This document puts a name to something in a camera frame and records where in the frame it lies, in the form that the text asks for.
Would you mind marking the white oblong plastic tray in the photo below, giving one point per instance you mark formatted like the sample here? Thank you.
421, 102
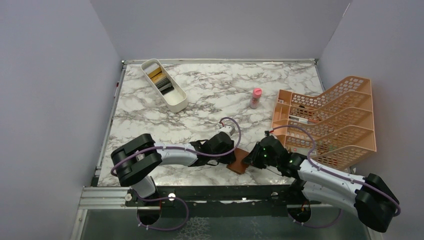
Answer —
176, 100

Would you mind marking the aluminium table frame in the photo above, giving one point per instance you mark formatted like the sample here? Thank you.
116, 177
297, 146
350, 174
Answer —
215, 91

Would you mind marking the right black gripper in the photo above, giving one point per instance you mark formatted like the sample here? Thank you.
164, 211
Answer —
252, 158

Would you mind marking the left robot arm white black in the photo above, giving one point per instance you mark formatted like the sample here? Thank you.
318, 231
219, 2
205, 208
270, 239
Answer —
135, 160

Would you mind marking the pink small bottle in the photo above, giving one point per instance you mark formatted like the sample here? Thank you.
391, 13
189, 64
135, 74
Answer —
255, 98

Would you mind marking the orange plastic file organizer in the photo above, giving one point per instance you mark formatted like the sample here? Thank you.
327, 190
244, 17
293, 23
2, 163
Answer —
340, 121

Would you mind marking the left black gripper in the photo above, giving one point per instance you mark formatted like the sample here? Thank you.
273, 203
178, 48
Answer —
228, 159

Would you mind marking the brown leather card holder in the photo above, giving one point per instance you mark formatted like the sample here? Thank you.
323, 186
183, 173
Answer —
238, 166

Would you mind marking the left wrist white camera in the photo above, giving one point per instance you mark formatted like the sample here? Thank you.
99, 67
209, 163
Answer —
227, 129

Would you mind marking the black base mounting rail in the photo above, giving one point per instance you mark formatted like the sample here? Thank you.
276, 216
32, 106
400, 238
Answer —
217, 201

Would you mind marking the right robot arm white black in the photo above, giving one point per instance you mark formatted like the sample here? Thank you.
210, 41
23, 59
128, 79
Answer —
367, 197

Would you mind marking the stack of credit cards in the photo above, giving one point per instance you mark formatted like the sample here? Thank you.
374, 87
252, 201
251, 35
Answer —
159, 79

